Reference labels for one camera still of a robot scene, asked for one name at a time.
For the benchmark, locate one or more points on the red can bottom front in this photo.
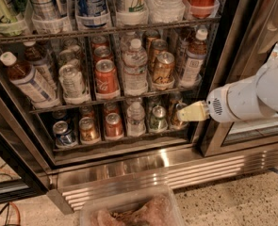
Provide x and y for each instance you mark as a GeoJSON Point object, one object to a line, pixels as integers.
{"type": "Point", "coordinates": [114, 127]}

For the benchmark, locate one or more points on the green can bottom shelf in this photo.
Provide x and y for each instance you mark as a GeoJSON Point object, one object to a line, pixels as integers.
{"type": "Point", "coordinates": [158, 121]}

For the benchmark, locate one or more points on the green bottle top shelf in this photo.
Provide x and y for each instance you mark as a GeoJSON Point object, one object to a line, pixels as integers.
{"type": "Point", "coordinates": [14, 18]}

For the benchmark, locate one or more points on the blue white can top shelf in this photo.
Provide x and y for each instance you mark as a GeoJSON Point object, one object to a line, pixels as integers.
{"type": "Point", "coordinates": [91, 14]}

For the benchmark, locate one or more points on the blue can bottom shelf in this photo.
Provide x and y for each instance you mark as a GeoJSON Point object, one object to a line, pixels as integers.
{"type": "Point", "coordinates": [65, 136]}

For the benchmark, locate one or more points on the gold can middle rear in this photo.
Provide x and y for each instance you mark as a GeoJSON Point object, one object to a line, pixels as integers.
{"type": "Point", "coordinates": [149, 36]}

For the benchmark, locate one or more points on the red cola can front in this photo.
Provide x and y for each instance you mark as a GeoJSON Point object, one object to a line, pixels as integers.
{"type": "Point", "coordinates": [106, 78]}

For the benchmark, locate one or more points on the silver can shelf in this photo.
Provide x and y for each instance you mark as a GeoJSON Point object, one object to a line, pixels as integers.
{"type": "Point", "coordinates": [51, 16]}
{"type": "Point", "coordinates": [71, 54]}
{"type": "Point", "coordinates": [74, 85]}

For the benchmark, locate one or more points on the silver can top shelf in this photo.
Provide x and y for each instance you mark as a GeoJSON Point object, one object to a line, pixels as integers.
{"type": "Point", "coordinates": [51, 16]}

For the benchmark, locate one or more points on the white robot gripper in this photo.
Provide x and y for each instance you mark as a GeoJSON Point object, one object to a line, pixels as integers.
{"type": "Point", "coordinates": [223, 104]}

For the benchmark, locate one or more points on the clear bottle top shelf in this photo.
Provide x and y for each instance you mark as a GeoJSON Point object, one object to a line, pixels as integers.
{"type": "Point", "coordinates": [165, 11]}

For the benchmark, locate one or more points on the tea bottle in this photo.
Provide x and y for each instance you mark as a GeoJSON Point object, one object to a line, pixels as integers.
{"type": "Point", "coordinates": [184, 39]}
{"type": "Point", "coordinates": [194, 58]}
{"type": "Point", "coordinates": [29, 81]}
{"type": "Point", "coordinates": [38, 56]}

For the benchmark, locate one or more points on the clear plastic container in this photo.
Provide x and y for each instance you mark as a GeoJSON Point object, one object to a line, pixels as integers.
{"type": "Point", "coordinates": [153, 206]}

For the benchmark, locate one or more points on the fridge vent grille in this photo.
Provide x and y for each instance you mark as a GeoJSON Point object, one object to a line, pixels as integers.
{"type": "Point", "coordinates": [176, 168]}

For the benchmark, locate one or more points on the clear water bottle bottom shelf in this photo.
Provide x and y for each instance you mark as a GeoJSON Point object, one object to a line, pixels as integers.
{"type": "Point", "coordinates": [135, 120]}

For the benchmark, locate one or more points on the gold can bottom left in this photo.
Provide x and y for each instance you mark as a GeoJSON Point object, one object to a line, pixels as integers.
{"type": "Point", "coordinates": [89, 133]}

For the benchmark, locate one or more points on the clear water bottle shelf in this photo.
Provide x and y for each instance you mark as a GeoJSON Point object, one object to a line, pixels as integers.
{"type": "Point", "coordinates": [135, 120]}
{"type": "Point", "coordinates": [135, 69]}

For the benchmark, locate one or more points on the silver can middle shelf front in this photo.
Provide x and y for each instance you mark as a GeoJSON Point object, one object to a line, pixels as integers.
{"type": "Point", "coordinates": [74, 85]}

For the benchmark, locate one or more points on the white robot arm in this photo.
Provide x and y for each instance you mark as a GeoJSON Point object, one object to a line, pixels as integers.
{"type": "Point", "coordinates": [266, 83]}

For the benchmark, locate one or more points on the gold can bottom right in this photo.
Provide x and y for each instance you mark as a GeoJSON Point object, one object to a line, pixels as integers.
{"type": "Point", "coordinates": [175, 122]}

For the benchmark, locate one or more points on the red cola can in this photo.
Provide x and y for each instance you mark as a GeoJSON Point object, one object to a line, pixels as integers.
{"type": "Point", "coordinates": [98, 41]}
{"type": "Point", "coordinates": [106, 78]}
{"type": "Point", "coordinates": [102, 52]}

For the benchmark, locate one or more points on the white orange bottle top shelf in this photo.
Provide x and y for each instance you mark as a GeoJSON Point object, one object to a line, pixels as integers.
{"type": "Point", "coordinates": [131, 12]}

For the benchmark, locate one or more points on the gold can middle front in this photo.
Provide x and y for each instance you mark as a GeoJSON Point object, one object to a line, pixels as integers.
{"type": "Point", "coordinates": [163, 70]}

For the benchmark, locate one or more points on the red cola can rear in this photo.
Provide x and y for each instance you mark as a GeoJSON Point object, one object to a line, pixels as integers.
{"type": "Point", "coordinates": [98, 41]}

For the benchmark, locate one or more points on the fridge door left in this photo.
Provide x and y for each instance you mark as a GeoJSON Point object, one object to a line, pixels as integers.
{"type": "Point", "coordinates": [22, 171]}

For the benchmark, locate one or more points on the clear water bottle middle shelf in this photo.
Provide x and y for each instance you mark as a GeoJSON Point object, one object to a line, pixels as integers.
{"type": "Point", "coordinates": [135, 69]}

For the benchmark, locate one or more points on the gold can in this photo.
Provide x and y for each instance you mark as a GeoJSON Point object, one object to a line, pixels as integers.
{"type": "Point", "coordinates": [157, 46]}
{"type": "Point", "coordinates": [89, 133]}
{"type": "Point", "coordinates": [163, 70]}
{"type": "Point", "coordinates": [175, 122]}
{"type": "Point", "coordinates": [149, 36]}

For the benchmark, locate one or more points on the silver can middle shelf rear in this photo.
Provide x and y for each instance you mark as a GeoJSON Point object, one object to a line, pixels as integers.
{"type": "Point", "coordinates": [71, 54]}

